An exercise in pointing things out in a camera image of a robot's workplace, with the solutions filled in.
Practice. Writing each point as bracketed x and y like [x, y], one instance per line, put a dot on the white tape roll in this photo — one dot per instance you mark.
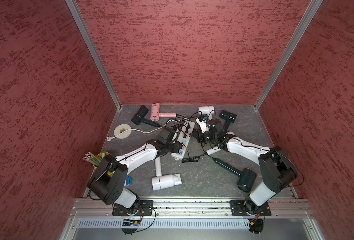
[122, 131]

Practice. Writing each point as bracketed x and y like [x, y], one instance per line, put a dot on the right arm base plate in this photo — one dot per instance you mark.
[240, 208]

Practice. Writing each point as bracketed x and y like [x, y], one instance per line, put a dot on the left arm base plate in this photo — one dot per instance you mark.
[140, 208]

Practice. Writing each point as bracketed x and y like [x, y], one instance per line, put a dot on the white power strip coloured sockets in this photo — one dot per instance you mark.
[184, 138]

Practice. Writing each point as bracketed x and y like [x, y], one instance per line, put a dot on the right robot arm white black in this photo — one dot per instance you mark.
[277, 170]

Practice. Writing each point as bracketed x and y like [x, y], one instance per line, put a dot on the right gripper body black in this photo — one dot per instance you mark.
[206, 136]

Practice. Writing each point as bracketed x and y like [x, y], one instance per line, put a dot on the dark green hair dryer back right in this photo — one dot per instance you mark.
[228, 117]

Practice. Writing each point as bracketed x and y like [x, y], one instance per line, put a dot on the pink hair dryer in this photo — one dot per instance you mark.
[156, 114]

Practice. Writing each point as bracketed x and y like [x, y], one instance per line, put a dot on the large white hair dryer front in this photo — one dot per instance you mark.
[160, 181]

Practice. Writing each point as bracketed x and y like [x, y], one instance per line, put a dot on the dark green hair dryer front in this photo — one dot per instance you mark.
[240, 175]

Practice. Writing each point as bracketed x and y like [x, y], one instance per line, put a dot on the white blue box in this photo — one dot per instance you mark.
[129, 180]

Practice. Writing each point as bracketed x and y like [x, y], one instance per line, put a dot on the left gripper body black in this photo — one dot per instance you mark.
[172, 147]

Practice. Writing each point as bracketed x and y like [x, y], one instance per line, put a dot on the dark green hair dryer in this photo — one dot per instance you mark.
[228, 117]
[240, 175]

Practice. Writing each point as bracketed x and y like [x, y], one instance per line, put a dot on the yellow pencil cup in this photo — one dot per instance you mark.
[93, 159]

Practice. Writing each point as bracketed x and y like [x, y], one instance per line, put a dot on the black hair dryer back left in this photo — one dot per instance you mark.
[140, 117]

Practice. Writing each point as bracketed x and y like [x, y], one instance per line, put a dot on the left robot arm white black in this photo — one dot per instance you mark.
[108, 180]

